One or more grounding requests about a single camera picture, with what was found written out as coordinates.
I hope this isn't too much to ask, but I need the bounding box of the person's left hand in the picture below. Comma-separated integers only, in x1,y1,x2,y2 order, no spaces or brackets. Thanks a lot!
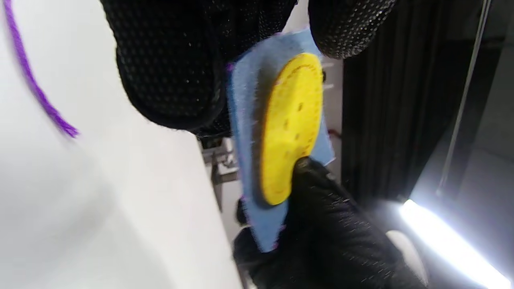
100,0,399,139

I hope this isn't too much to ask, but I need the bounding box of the person's right hand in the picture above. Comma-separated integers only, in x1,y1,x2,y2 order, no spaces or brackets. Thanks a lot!
233,157,428,289

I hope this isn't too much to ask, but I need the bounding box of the blue felt square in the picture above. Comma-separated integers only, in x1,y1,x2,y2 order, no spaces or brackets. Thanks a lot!
227,28,336,253

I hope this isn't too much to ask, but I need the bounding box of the yellow felt button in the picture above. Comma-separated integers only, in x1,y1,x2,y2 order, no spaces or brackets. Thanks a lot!
259,52,325,206

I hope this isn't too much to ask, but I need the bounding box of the purple thread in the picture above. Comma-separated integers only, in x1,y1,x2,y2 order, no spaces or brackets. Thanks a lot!
3,0,79,138

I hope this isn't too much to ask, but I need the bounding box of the long ceiling light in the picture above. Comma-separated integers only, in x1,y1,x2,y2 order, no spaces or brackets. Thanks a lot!
399,199,514,289

